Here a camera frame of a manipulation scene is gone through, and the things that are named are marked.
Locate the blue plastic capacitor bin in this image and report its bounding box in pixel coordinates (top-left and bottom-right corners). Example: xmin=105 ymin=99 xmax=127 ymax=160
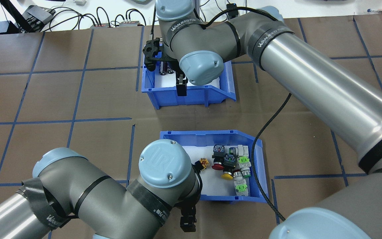
xmin=141 ymin=55 xmax=237 ymax=110

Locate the blue plastic button bin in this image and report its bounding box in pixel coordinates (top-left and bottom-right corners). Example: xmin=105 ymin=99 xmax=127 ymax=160
xmin=159 ymin=130 xmax=269 ymax=204

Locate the yellow push button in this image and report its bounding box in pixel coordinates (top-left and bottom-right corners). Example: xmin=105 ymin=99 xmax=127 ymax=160
xmin=222 ymin=154 xmax=237 ymax=180

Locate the red mushroom push button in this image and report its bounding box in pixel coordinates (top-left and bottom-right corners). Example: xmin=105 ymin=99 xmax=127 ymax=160
xmin=212 ymin=145 xmax=225 ymax=171

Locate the green button white block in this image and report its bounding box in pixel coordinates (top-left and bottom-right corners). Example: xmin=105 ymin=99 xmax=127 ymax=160
xmin=228 ymin=145 xmax=252 ymax=157

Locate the black grey device box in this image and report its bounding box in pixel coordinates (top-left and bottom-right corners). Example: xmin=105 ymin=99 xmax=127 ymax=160
xmin=22 ymin=5 xmax=56 ymax=33

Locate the white work table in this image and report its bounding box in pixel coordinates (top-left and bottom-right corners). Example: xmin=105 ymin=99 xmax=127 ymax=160
xmin=0 ymin=0 xmax=382 ymax=34

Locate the orange black selector switch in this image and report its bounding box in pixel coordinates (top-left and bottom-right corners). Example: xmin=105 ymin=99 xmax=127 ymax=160
xmin=194 ymin=158 xmax=209 ymax=172

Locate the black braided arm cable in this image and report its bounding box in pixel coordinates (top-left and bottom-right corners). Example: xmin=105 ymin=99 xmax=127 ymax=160
xmin=205 ymin=6 xmax=292 ymax=222

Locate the black camera stand bar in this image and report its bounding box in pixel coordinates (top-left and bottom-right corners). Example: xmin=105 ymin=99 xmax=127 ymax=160
xmin=0 ymin=0 xmax=29 ymax=33

